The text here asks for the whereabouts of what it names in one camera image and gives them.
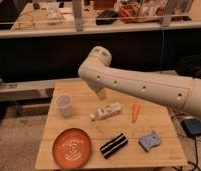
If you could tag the wooden table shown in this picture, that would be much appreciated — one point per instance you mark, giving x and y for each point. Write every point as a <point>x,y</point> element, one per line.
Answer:
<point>151,117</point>

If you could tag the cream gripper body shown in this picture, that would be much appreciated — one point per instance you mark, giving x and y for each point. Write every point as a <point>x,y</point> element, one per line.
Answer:
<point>101,94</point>

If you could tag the grey metal post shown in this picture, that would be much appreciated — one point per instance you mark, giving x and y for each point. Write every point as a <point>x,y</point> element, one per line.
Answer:
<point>77,11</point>

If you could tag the orange patterned plate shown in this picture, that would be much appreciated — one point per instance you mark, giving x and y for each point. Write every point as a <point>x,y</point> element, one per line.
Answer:
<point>72,148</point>

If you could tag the white ceramic cup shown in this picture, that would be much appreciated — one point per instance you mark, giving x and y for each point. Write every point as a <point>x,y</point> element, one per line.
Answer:
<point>64,104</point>

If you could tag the orange carrot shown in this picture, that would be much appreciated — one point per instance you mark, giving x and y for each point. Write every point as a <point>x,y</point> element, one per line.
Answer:
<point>136,108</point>

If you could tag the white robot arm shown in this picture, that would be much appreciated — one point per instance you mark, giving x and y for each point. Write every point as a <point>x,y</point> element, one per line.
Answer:
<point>178,92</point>

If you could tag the black white striped block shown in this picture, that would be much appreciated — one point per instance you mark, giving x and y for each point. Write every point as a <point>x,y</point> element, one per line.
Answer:
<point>113,145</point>

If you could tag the black bag on shelf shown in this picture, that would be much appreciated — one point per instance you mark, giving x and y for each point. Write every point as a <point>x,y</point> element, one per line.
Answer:
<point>106,17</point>

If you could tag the black power adapter box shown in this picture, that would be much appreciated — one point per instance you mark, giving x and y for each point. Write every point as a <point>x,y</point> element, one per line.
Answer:
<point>192,127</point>

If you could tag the white toy bottle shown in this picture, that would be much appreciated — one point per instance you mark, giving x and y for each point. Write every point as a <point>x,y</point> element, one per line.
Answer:
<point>106,111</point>

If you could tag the orange tool on shelf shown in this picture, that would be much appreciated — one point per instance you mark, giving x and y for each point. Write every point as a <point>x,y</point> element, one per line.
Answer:
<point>128,13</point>

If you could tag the blue sponge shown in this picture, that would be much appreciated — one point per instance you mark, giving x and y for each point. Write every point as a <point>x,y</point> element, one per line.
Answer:
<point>149,141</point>

